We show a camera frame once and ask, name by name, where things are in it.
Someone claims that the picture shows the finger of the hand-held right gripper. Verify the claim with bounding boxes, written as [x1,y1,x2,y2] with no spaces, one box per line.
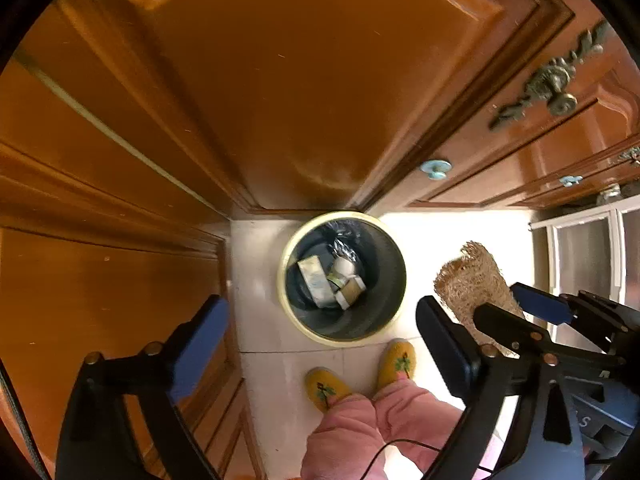
[472,304,608,357]
[510,282,640,347]

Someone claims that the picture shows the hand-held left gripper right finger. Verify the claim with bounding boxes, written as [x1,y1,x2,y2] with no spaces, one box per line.
[415,295,586,480]

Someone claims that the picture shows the brown wrapper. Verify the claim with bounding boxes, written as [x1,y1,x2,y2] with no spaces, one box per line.
[335,275,368,310]

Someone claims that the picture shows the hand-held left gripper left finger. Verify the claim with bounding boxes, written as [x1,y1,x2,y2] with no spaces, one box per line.
[55,295,231,480]

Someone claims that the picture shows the aluminium foil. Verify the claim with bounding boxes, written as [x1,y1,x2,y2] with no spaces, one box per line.
[327,235,358,263]

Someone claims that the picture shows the metal framed glass cabinet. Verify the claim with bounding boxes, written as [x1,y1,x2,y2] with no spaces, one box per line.
[530,195,640,306]

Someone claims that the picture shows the loofah sponge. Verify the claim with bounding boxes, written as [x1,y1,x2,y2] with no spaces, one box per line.
[434,241,527,358]

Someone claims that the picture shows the yellow slipper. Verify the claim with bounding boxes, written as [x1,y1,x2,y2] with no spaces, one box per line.
[375,340,416,393]
[306,367,353,413]

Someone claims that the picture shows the pink pants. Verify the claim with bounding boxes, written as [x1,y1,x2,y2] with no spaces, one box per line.
[300,377,501,480]

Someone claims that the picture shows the round trash bin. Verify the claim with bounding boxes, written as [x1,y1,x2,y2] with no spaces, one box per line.
[277,211,407,350]

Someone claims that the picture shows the black cable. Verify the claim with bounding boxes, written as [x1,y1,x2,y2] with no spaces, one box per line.
[357,437,496,480]

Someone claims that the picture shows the wide wooden cabinet door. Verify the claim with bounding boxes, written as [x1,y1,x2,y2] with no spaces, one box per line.
[0,0,621,216]

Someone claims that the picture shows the cream carton box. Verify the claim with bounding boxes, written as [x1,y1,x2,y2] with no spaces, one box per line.
[298,256,333,306]

